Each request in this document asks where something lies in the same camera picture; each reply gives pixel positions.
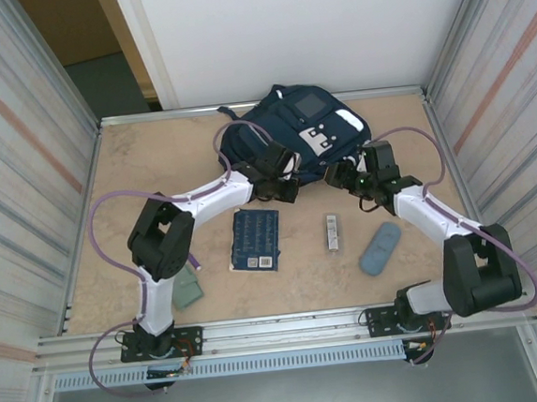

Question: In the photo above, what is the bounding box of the navy blue backpack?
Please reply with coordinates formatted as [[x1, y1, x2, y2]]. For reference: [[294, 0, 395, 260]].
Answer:
[[209, 76, 374, 195]]

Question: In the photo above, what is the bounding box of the dark blue paperback book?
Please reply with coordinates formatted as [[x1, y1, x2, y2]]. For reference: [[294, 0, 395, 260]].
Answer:
[[224, 204, 286, 276]]

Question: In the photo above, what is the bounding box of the small clear labelled box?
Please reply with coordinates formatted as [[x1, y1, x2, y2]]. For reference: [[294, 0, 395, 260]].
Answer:
[[321, 212, 344, 255]]

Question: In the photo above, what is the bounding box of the blue-grey glasses case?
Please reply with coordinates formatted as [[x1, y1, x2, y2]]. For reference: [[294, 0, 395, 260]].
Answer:
[[355, 219, 406, 278]]

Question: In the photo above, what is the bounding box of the sage green wallet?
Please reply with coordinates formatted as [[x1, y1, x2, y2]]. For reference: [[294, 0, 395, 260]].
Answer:
[[168, 262, 207, 313]]

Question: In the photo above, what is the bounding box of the tan wooden door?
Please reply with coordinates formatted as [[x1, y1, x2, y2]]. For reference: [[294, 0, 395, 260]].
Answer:
[[93, 0, 164, 117]]

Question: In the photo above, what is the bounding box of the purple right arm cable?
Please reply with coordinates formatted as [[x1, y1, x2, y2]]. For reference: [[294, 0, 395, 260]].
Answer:
[[360, 115, 537, 369]]

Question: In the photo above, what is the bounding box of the aluminium table edge rail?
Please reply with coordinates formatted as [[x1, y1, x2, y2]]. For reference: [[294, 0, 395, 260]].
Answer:
[[46, 123, 122, 335], [419, 80, 511, 296]]

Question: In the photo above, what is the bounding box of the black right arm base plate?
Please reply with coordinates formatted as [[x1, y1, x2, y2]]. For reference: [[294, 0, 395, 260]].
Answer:
[[361, 299, 453, 340]]

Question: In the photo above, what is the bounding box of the wide aluminium base rail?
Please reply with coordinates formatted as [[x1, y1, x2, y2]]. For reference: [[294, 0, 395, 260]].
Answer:
[[34, 287, 537, 376]]

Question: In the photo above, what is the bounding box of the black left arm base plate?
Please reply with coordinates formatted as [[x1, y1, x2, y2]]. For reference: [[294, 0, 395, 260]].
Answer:
[[117, 324, 205, 365]]

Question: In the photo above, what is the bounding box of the grey slotted cable duct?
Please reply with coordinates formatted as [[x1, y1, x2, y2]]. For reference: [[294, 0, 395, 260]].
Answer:
[[51, 338, 407, 393]]

